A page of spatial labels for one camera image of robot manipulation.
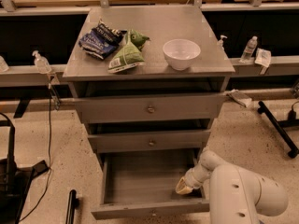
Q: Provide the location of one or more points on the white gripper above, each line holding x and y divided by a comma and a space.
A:
192, 177

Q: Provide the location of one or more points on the grey bottom drawer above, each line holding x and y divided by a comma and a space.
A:
142, 184

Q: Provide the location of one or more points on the grey drawer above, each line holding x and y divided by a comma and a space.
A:
117, 109
123, 142
142, 184

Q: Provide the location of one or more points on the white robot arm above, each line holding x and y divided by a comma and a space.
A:
236, 195

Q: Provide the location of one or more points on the grey middle drawer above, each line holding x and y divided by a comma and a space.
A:
123, 142

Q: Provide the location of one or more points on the grey top drawer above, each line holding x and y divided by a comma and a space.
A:
117, 109

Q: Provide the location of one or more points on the grey three-drawer cabinet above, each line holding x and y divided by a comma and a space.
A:
210, 72

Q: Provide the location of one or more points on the black bar on floor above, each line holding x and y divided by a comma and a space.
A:
73, 203

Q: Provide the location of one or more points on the black stand base right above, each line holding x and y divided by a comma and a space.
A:
281, 125

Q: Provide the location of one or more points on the white bowl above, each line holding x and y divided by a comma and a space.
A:
180, 54

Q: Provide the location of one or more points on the green chip bag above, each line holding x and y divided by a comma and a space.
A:
130, 55

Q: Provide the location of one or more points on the clear water bottle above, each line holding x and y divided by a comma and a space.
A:
249, 49

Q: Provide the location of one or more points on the small pump bottle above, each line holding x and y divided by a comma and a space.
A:
221, 41

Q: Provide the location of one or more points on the white paper packet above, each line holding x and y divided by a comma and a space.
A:
263, 58

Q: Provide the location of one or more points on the blue chip bag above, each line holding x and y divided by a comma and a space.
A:
101, 41

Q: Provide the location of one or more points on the black equipment stand left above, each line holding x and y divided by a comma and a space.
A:
14, 181

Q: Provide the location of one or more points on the clear sanitizer bottle left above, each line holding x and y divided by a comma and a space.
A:
41, 63

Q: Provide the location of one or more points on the crumpled packet on rail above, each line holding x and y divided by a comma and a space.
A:
240, 97

